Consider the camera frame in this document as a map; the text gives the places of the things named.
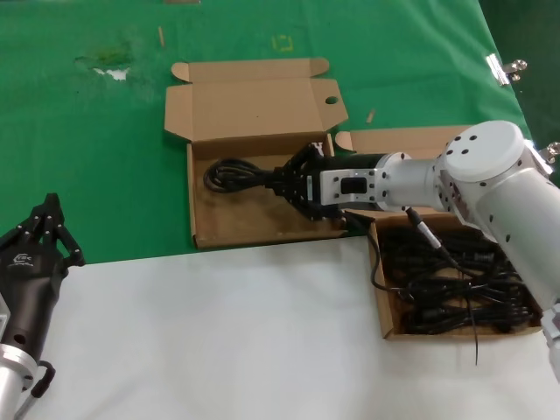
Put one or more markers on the brown flat object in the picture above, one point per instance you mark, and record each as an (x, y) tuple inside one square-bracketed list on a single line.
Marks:
[(181, 2)]

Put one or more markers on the small wooden stick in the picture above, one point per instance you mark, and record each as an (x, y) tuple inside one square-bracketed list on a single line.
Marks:
[(370, 116), (161, 36)]

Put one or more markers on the silver binder clip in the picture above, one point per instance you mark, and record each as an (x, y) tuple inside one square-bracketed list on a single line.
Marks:
[(552, 151), (499, 70)]

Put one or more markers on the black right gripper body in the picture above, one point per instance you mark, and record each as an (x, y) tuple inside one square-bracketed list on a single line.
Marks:
[(350, 161)]

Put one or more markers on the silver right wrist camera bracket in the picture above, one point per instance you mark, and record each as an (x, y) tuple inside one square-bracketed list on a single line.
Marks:
[(332, 188)]

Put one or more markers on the green table cloth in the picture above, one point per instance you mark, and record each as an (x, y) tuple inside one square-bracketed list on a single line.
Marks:
[(87, 153)]

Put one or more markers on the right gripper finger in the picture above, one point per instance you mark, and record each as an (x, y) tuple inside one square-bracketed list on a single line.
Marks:
[(319, 213), (306, 159)]

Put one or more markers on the grey left wrist camera bracket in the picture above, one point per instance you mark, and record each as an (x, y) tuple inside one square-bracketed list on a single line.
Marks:
[(3, 315)]

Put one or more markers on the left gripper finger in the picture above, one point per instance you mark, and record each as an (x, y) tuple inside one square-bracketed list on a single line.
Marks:
[(30, 227), (65, 236)]

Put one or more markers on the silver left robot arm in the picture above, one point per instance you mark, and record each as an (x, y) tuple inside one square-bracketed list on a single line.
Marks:
[(13, 376)]

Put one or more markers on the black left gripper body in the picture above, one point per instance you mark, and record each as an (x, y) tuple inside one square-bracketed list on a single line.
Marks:
[(26, 289)]

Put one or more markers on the open cardboard box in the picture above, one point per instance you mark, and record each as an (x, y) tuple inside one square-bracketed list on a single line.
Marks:
[(262, 109), (394, 142)]

